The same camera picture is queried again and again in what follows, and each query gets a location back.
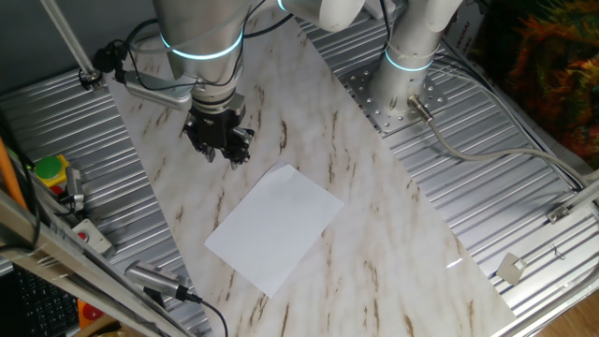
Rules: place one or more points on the black keyboard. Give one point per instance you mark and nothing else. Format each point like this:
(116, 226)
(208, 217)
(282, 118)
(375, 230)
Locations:
(42, 306)

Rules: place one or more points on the orange box red button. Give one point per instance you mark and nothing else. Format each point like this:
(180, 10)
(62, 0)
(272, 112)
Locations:
(89, 312)

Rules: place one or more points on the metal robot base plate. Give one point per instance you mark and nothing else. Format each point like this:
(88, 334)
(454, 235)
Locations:
(398, 122)

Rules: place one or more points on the colourful furry cloth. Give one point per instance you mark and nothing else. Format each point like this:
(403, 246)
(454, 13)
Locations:
(552, 70)

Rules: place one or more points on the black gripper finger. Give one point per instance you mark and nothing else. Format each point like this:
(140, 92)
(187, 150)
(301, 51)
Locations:
(241, 150)
(206, 152)

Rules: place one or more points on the marble pattern table mat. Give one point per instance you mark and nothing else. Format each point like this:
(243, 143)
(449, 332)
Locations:
(374, 234)

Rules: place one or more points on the aluminium profile rail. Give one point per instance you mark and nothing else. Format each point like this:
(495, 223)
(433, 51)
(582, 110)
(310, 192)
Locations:
(587, 194)

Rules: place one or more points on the grey box red button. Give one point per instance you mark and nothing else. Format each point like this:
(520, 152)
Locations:
(56, 189)
(96, 241)

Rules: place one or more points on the aluminium frame beam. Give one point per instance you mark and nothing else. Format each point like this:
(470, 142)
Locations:
(47, 255)

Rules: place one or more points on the white paper sheet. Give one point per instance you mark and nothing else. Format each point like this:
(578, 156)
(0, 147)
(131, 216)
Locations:
(276, 229)

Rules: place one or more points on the yellow button box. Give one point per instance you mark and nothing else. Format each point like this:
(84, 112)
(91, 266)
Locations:
(49, 167)

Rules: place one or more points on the aluminium stand pole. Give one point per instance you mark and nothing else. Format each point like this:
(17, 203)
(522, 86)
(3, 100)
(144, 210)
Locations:
(69, 39)

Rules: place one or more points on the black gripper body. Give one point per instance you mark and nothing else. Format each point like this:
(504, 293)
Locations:
(215, 124)

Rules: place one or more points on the orange pole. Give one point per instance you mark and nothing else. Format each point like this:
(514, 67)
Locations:
(9, 178)

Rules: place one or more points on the small silver camera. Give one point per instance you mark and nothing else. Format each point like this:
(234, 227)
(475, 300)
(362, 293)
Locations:
(74, 182)

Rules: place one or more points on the small metal corner bracket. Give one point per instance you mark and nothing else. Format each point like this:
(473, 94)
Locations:
(559, 214)

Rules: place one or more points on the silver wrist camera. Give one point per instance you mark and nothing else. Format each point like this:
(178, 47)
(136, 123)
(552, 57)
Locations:
(159, 93)

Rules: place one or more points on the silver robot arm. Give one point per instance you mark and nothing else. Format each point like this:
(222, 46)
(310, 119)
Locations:
(201, 28)

